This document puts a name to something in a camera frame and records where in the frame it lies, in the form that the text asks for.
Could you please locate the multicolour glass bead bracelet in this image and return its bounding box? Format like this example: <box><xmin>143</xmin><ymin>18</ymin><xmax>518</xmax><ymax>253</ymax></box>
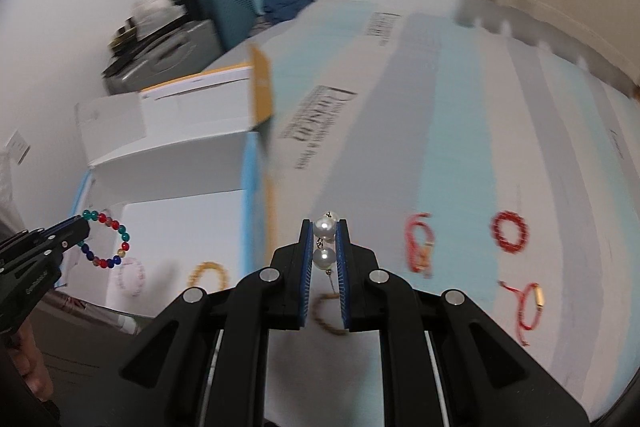
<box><xmin>75</xmin><ymin>208</ymin><xmax>132</xmax><ymax>271</ymax></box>

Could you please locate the pink bead bracelet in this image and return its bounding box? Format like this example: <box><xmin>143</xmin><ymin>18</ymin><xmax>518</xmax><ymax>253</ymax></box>
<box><xmin>114</xmin><ymin>257</ymin><xmax>150</xmax><ymax>299</ymax></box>

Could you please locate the red cord bracelet gold tube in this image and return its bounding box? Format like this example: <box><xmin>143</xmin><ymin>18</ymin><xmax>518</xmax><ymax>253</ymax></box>
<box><xmin>498</xmin><ymin>281</ymin><xmax>546</xmax><ymax>347</ymax></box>

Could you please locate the yellow bead bracelet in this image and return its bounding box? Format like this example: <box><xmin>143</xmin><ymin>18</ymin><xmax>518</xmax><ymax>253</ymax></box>
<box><xmin>186</xmin><ymin>260</ymin><xmax>231</xmax><ymax>294</ymax></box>

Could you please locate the red cord bracelet small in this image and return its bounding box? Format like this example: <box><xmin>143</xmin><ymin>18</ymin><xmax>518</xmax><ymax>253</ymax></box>
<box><xmin>404</xmin><ymin>212</ymin><xmax>435</xmax><ymax>277</ymax></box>

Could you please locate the red bead bracelet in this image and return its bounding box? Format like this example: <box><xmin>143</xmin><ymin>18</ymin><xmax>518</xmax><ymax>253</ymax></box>
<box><xmin>489</xmin><ymin>209</ymin><xmax>531</xmax><ymax>255</ymax></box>

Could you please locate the white pearl bracelet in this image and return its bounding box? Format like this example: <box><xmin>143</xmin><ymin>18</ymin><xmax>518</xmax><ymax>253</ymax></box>
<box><xmin>310</xmin><ymin>209</ymin><xmax>343</xmax><ymax>301</ymax></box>

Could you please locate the left hand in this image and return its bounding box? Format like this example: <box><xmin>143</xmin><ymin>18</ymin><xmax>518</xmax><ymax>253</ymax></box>
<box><xmin>9</xmin><ymin>320</ymin><xmax>53</xmax><ymax>402</ymax></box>

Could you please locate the white blue cardboard box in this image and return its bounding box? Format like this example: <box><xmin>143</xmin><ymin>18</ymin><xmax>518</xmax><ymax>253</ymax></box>
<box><xmin>56</xmin><ymin>46</ymin><xmax>273</xmax><ymax>317</ymax></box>

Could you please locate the striped bed sheet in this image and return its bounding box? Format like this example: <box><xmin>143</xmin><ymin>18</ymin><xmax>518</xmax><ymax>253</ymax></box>
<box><xmin>199</xmin><ymin>0</ymin><xmax>640</xmax><ymax>423</ymax></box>

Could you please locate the grey suitcase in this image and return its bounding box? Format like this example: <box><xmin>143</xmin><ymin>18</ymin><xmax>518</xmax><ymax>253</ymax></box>
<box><xmin>103</xmin><ymin>20</ymin><xmax>222</xmax><ymax>94</ymax></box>

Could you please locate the teal suitcase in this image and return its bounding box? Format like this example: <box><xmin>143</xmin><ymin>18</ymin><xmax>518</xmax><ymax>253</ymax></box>
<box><xmin>196</xmin><ymin>0</ymin><xmax>264</xmax><ymax>51</ymax></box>

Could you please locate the blue clothes pile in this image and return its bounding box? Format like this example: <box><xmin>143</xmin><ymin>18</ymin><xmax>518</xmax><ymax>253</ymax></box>
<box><xmin>262</xmin><ymin>0</ymin><xmax>316</xmax><ymax>25</ymax></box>

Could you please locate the white wall socket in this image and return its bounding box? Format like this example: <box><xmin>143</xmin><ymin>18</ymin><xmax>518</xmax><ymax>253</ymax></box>
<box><xmin>6</xmin><ymin>130</ymin><xmax>30</xmax><ymax>165</ymax></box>

